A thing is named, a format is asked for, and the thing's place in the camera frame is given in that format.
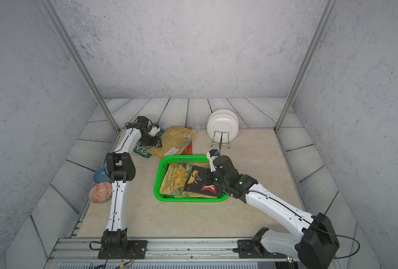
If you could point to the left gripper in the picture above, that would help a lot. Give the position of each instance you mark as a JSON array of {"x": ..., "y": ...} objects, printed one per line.
[{"x": 156, "y": 142}]

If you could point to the dark green snack bag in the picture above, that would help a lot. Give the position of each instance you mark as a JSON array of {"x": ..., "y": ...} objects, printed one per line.
[{"x": 142, "y": 149}]

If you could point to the black Krok chips bag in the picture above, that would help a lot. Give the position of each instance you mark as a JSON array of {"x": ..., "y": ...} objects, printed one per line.
[{"x": 201, "y": 181}]

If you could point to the tan chips bag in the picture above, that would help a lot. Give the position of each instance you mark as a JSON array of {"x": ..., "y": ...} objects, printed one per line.
[{"x": 174, "y": 141}]

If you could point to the red snack bag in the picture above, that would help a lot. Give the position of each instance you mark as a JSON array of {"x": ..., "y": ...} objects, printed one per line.
[{"x": 188, "y": 150}]

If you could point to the sour cream onion chips bag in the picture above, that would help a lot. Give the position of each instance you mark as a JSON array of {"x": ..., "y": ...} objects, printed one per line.
[{"x": 174, "y": 180}]

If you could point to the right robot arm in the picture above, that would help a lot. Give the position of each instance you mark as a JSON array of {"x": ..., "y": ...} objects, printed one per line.
[{"x": 316, "y": 241}]

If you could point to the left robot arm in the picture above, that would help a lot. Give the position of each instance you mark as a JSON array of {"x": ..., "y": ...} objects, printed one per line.
[{"x": 121, "y": 172}]

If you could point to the green plastic basket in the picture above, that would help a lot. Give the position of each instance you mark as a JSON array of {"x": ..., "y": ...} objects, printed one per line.
[{"x": 181, "y": 159}]

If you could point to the white plate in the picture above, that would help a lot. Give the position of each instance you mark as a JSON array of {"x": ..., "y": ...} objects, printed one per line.
[{"x": 223, "y": 120}]

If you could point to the blue bowl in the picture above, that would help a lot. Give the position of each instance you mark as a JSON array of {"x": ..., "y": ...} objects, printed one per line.
[{"x": 101, "y": 175}]

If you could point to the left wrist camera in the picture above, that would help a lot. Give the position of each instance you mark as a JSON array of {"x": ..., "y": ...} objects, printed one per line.
[{"x": 155, "y": 129}]

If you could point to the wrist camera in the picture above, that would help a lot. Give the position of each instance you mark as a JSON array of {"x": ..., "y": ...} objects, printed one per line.
[
  {"x": 155, "y": 129},
  {"x": 211, "y": 156}
]

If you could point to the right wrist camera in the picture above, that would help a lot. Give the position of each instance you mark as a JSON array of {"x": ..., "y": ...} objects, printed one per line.
[{"x": 211, "y": 156}]

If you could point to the metal wire plate stand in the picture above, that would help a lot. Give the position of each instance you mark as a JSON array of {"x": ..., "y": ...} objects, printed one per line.
[{"x": 220, "y": 138}]

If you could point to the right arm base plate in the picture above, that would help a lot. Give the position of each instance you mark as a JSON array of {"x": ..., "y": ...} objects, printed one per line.
[{"x": 247, "y": 248}]

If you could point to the left frame post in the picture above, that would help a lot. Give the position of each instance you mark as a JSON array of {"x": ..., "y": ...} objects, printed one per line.
[{"x": 69, "y": 45}]

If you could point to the frame post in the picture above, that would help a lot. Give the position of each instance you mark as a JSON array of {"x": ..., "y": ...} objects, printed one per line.
[
  {"x": 69, "y": 45},
  {"x": 314, "y": 44}
]

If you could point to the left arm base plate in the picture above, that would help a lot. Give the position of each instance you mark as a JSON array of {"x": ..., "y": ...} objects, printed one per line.
[{"x": 124, "y": 250}]

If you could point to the aluminium front rail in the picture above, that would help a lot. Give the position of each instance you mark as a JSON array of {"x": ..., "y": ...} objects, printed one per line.
[{"x": 82, "y": 253}]

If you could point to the right frame post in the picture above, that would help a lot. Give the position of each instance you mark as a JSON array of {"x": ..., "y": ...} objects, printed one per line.
[{"x": 314, "y": 44}]

